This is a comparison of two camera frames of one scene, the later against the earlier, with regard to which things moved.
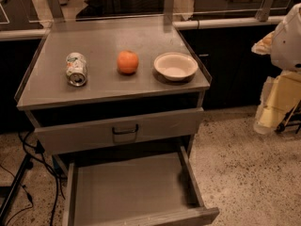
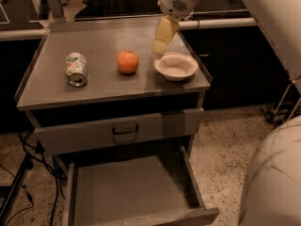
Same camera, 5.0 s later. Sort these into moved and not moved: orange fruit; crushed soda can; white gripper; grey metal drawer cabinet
Moved: white gripper
Not moved: orange fruit; crushed soda can; grey metal drawer cabinet
